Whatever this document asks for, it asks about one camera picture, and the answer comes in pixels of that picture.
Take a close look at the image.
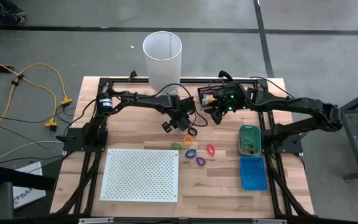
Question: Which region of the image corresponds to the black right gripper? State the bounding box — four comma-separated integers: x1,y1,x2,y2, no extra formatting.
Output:
211,81,249,124

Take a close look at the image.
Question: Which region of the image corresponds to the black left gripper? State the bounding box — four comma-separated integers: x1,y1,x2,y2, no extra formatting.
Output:
162,98,197,134

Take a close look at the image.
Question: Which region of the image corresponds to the green rubber band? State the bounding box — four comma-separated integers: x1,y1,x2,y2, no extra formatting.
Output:
240,129,256,141

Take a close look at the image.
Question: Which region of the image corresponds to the black plastic slotted basket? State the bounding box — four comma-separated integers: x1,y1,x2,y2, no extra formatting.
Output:
196,85,229,108

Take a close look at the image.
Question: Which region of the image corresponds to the teal plastic bin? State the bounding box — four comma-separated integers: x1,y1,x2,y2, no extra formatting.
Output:
237,124,262,156

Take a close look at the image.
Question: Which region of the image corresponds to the white perforated metal shelf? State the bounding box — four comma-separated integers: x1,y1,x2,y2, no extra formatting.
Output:
99,148,180,203

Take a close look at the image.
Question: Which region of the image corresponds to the blue plastic slotted basket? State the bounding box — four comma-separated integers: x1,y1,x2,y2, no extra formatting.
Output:
239,155,269,192

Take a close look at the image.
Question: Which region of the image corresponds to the white printed box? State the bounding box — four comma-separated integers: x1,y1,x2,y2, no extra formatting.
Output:
12,161,47,210

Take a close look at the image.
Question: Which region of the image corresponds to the black rig beam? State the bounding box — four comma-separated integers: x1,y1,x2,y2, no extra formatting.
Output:
0,213,358,224

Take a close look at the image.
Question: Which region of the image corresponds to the black left wrist camera cable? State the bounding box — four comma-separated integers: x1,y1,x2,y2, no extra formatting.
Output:
149,83,209,128

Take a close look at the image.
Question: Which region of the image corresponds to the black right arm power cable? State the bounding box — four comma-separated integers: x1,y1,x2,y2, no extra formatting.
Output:
249,75,295,100

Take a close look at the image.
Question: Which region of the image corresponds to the black aluminium table frame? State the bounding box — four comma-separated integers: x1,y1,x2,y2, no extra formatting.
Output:
54,76,316,218

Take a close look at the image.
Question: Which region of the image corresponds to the yellow extension cord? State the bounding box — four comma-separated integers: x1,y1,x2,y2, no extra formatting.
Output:
0,52,58,129
17,63,73,106

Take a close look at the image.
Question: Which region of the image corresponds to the silver metal bracket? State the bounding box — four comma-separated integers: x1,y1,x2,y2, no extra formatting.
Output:
252,218,288,224
78,217,115,224

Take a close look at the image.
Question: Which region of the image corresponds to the white floor cable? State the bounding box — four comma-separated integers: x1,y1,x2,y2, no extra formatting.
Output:
0,140,65,160

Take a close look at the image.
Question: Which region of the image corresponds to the black floor cable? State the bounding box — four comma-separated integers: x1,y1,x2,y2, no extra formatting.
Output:
0,114,65,125

